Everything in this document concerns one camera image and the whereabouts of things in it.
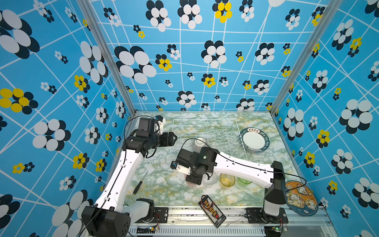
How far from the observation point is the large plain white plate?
0.96 metres

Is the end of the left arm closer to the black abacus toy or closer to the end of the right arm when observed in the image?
the end of the right arm

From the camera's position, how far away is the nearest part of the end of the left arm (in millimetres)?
505

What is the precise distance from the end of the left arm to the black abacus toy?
0.37 metres

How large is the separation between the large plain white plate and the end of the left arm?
513mm

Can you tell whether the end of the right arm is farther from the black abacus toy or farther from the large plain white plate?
the large plain white plate

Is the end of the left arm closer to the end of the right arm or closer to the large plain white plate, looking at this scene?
the end of the right arm

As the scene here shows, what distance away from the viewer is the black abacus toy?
28.5 inches

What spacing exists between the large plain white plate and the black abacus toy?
0.40 metres

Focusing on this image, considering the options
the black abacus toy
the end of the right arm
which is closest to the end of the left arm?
the end of the right arm

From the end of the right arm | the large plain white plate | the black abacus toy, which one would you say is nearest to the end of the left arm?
the end of the right arm

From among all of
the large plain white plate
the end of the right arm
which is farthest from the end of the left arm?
the large plain white plate
